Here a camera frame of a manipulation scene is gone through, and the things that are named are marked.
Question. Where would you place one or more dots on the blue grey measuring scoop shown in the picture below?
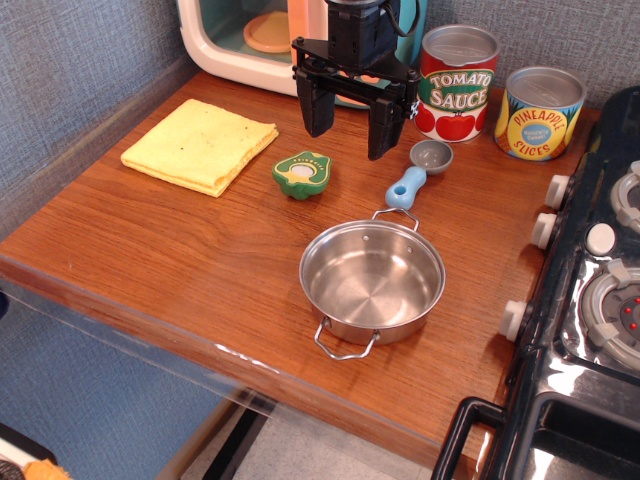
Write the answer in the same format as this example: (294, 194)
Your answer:
(428, 158)

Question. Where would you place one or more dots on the stainless steel pot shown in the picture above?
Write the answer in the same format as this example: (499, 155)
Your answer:
(370, 282)

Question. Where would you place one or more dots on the black toy stove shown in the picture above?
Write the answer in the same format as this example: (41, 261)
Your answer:
(572, 407)

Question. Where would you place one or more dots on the folded yellow cloth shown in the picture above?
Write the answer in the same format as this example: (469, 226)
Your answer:
(200, 147)

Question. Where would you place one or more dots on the white stove knob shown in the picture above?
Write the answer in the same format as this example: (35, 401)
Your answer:
(542, 230)
(556, 191)
(512, 318)

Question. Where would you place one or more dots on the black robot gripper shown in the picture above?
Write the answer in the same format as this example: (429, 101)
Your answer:
(359, 62)

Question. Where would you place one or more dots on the green toy pepper slice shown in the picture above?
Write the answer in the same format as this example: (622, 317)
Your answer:
(303, 175)

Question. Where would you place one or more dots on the black oven door handle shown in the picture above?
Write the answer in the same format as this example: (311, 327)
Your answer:
(470, 411)

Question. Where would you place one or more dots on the orange plate in microwave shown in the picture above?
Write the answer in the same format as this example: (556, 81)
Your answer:
(268, 33)

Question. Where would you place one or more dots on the pineapple slices can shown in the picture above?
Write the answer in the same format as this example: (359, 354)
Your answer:
(539, 112)

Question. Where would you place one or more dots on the tomato sauce can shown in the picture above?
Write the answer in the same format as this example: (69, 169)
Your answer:
(458, 64)

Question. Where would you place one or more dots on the toy microwave oven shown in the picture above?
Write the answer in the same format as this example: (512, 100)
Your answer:
(212, 32)

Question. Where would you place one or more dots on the white stove knob upper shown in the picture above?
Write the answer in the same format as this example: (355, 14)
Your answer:
(556, 191)

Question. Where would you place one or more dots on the white stove knob middle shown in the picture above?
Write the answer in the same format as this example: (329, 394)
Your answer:
(542, 230)

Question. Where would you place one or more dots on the white stove knob lower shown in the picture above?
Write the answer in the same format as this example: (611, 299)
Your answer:
(512, 318)

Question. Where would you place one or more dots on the orange fuzzy object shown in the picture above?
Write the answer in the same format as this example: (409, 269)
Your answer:
(44, 470)

